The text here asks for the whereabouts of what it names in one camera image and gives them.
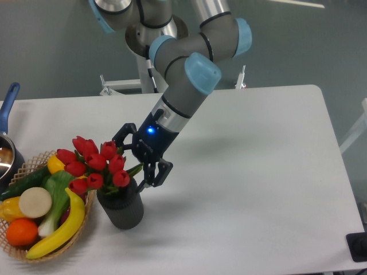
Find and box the green cucumber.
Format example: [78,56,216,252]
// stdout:
[1,166,50,201]

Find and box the silver clamp screw right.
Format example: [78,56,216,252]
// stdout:
[235,65,247,89]

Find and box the round beige bun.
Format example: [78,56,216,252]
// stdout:
[18,187,52,218]

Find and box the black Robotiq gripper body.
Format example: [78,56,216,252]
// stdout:
[131,111,178,163]

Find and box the yellow bell pepper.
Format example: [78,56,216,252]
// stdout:
[1,197,26,222]

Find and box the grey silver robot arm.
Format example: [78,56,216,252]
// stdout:
[89,1,252,192]

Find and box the red fruit in basket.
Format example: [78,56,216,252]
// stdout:
[60,206,71,226]

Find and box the red tulip bouquet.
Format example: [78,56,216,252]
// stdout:
[56,136,143,196]

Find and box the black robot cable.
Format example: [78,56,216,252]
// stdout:
[145,57,159,94]

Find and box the dark grey ribbed vase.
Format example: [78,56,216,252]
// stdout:
[97,178,144,230]

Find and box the blue handled saucepan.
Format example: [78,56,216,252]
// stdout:
[1,82,24,193]

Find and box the yellow banana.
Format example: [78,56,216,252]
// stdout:
[26,187,85,260]

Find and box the orange fruit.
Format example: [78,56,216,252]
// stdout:
[6,218,38,246]

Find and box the woven wicker basket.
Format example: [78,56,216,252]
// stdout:
[1,150,95,263]

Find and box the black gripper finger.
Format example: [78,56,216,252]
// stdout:
[135,158,173,193]
[112,123,137,156]

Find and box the black device at table edge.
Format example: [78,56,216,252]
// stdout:
[346,232,366,262]

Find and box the white frame at right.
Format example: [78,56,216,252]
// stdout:
[339,98,366,154]

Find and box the green bok choy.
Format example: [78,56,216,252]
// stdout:
[38,170,75,238]

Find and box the yellow lemon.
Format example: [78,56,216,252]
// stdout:
[47,155,65,174]

